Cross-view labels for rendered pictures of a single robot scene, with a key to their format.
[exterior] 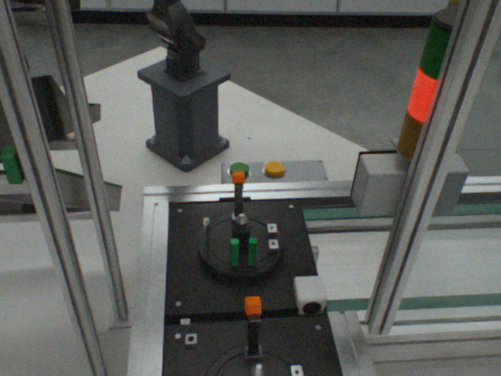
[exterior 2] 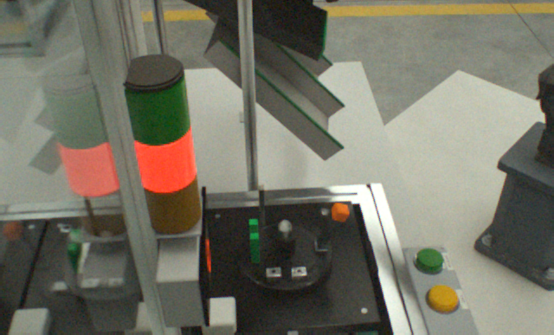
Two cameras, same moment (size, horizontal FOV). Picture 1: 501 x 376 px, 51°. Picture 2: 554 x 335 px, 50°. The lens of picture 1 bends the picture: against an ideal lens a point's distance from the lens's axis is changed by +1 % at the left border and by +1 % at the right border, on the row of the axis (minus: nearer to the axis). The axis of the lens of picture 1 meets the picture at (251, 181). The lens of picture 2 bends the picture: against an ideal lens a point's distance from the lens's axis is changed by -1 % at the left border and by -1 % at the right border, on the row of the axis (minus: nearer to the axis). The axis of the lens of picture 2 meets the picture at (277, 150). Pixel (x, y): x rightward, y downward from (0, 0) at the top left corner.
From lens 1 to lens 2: 84 cm
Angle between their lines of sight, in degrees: 68
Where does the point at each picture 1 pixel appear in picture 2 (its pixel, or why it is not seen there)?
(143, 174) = (456, 210)
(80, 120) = (242, 20)
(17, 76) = not seen: outside the picture
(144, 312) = (215, 199)
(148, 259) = (276, 196)
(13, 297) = (277, 153)
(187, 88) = (520, 164)
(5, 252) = not seen: hidden behind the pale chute
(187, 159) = (487, 239)
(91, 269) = not seen: hidden behind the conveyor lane
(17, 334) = (241, 163)
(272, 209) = (356, 290)
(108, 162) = (467, 180)
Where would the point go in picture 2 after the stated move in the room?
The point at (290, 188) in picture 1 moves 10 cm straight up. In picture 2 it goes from (409, 318) to (420, 270)
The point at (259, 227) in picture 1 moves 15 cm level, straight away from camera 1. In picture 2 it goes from (308, 267) to (415, 273)
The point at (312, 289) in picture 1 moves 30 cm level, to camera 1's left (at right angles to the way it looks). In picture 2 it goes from (215, 312) to (238, 166)
